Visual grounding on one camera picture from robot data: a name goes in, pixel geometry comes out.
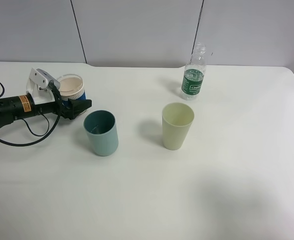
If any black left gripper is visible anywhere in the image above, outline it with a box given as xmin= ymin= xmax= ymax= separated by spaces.
xmin=18 ymin=94 xmax=92 ymax=120

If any blue paper cup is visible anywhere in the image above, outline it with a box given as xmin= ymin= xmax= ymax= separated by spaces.
xmin=57 ymin=74 xmax=86 ymax=108

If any clear bottle green label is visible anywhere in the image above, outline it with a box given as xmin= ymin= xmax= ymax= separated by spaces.
xmin=181 ymin=42 xmax=207 ymax=101

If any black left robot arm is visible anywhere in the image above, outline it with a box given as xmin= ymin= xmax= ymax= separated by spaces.
xmin=0 ymin=94 xmax=92 ymax=128

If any teal plastic cup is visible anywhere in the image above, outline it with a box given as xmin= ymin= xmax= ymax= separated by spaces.
xmin=83 ymin=110 xmax=119 ymax=157

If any pale yellow plastic cup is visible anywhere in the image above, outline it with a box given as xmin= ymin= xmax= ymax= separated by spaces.
xmin=162 ymin=102 xmax=195 ymax=151

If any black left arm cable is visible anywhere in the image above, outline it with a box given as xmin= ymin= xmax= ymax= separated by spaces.
xmin=0 ymin=78 xmax=62 ymax=147

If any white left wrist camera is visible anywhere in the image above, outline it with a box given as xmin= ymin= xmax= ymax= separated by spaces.
xmin=26 ymin=68 xmax=60 ymax=105

